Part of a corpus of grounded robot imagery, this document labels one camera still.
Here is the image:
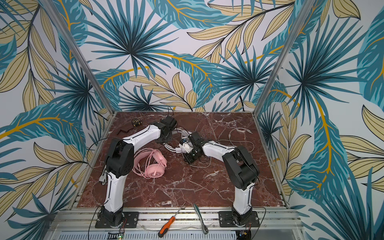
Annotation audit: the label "pink cat-ear headphones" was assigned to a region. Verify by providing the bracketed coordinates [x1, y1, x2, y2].
[133, 148, 168, 179]

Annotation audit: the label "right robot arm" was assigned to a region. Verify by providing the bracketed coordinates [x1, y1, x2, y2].
[179, 132, 260, 226]

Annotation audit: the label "metal pliers tool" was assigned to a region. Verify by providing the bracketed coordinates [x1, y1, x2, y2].
[193, 203, 209, 235]

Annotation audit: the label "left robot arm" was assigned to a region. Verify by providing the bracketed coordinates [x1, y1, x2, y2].
[101, 116, 177, 228]

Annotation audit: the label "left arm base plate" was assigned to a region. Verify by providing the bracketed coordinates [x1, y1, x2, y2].
[95, 211, 139, 230]

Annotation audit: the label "white headphones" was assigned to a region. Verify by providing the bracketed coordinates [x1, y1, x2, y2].
[164, 127, 193, 154]

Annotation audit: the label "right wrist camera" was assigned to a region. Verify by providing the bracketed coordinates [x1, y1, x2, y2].
[179, 142, 194, 154]

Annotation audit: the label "black hex key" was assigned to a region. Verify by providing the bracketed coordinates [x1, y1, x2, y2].
[117, 128, 133, 136]

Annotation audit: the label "silver adjustable wrench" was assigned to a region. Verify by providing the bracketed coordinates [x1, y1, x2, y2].
[99, 172, 108, 185]

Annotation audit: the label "aluminium frame rail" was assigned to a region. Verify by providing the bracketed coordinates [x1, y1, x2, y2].
[44, 206, 305, 232]

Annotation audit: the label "white headphone cable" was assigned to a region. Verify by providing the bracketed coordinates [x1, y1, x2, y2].
[188, 127, 256, 169]

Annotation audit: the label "orange handle screwdriver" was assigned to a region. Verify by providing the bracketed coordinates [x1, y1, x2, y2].
[158, 202, 186, 238]

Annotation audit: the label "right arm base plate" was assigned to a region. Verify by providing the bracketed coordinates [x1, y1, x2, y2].
[218, 211, 260, 228]

